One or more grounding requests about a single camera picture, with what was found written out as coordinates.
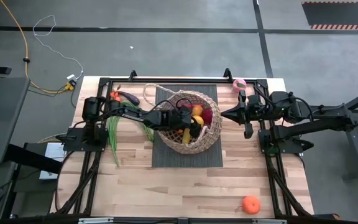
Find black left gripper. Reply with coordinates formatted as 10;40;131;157
166;107;203;139

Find yellow banana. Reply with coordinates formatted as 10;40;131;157
181;128;192;144

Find woven rope basket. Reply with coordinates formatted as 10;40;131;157
143;83;224;155

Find black aluminium mast beam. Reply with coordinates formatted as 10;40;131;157
4;143;64;175

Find purple eggplant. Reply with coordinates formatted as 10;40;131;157
117;90;140;106

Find large orange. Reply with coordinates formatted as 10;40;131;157
241;195;262;215

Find dark grey placemat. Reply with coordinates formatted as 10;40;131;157
151;83;224;169

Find green onion stalks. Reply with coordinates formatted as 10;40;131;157
108;102;155;167

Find dark red round fruit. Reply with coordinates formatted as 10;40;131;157
202;108;214;125

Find black mat with hazard stripes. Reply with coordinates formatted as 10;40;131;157
301;1;358;31

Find white floor cable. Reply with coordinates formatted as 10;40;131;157
32;14;85;80

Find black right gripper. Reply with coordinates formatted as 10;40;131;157
221;90;278;139

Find orange floor cable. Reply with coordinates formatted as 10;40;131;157
0;0;74;94

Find white box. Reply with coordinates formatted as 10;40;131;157
39;141;68;180

